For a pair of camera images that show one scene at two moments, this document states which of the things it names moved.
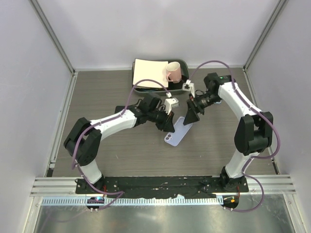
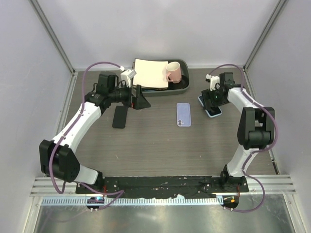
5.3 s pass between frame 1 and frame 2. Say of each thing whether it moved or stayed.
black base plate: stayed
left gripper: moved
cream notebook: stayed
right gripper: moved
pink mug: stayed
